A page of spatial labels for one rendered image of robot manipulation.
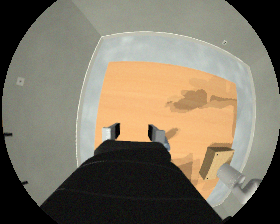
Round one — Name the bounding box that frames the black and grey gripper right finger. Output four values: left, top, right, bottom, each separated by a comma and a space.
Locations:
148, 124, 165, 145

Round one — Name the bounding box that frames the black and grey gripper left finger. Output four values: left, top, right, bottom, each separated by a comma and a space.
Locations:
102, 123, 120, 142

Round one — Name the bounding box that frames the dark grey cylinder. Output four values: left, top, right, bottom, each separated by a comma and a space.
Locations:
164, 136, 171, 151

